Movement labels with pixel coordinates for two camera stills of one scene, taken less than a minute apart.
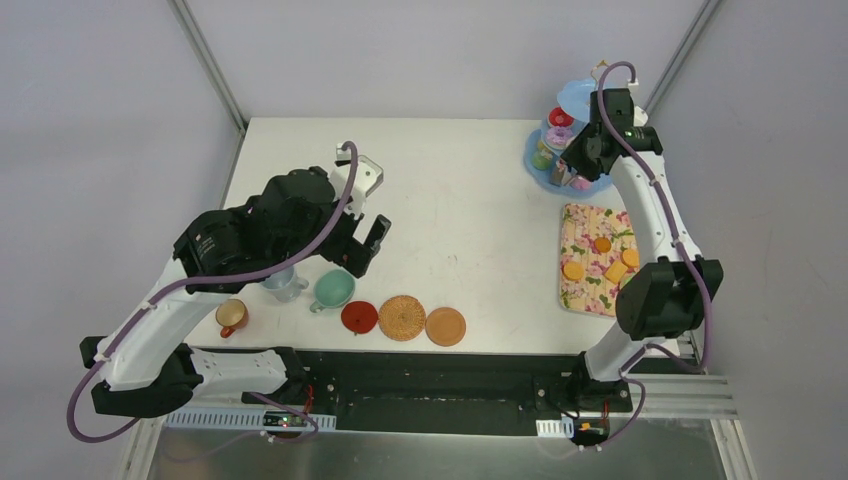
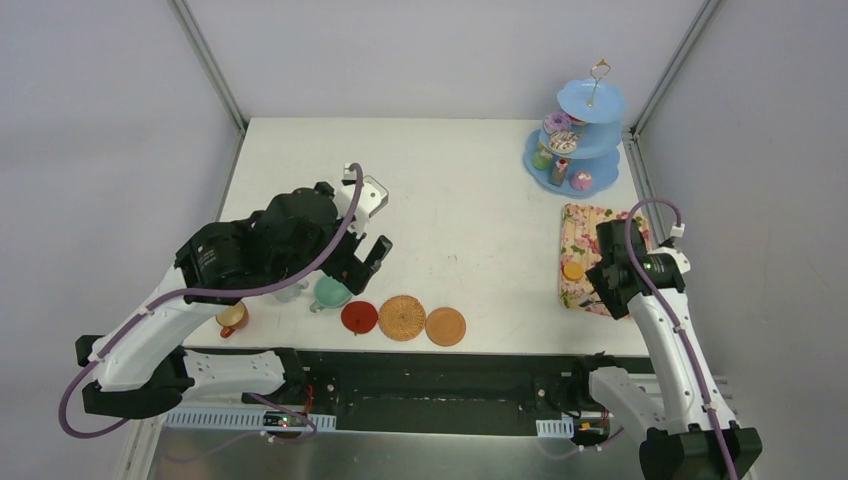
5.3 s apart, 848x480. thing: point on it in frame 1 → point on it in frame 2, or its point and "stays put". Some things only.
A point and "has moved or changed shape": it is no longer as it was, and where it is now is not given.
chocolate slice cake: x=556 y=172 stays put
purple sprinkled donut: x=559 y=135 has moved or changed shape
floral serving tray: x=599 y=249 stays put
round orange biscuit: x=573 y=271 stays put
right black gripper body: x=589 y=158 → x=607 y=289
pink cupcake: x=581 y=183 stays put
